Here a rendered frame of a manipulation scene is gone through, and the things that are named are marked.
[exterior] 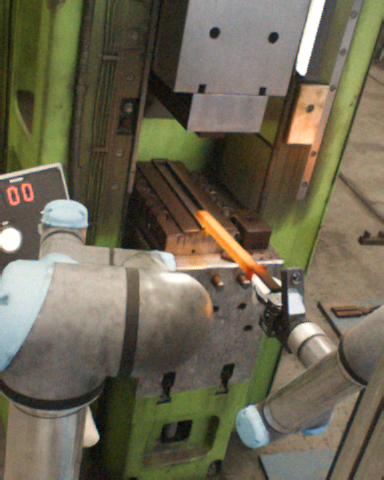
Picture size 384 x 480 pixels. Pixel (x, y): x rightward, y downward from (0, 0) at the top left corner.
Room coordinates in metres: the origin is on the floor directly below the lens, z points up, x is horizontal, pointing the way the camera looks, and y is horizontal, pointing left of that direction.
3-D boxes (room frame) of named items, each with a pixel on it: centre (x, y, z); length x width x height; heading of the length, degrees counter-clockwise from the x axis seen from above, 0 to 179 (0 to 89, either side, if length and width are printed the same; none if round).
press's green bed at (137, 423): (1.78, 0.02, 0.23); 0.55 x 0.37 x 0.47; 28
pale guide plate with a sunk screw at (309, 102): (1.82, -0.25, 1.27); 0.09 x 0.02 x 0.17; 118
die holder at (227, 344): (1.78, 0.02, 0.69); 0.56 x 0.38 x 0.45; 28
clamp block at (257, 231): (1.69, -0.16, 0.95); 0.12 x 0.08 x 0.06; 28
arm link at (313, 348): (1.06, -0.32, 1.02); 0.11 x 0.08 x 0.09; 28
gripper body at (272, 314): (1.20, -0.24, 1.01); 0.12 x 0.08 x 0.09; 28
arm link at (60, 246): (0.91, 0.18, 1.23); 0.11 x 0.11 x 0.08; 13
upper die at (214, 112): (1.74, 0.07, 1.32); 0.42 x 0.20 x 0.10; 28
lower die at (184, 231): (1.74, 0.07, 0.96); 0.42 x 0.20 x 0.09; 28
